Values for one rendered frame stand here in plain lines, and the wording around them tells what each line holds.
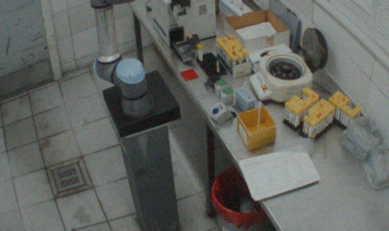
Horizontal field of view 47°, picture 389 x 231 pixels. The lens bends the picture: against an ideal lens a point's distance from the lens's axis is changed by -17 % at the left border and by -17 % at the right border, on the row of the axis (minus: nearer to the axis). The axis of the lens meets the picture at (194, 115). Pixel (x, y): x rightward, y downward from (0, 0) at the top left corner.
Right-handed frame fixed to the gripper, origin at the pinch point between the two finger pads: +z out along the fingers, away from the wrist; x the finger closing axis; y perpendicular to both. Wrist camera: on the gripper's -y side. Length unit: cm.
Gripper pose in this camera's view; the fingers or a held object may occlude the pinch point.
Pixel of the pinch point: (181, 16)
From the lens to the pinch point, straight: 259.6
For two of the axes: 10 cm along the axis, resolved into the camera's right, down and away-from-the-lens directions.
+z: 0.4, 7.4, 6.8
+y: -3.7, -6.2, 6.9
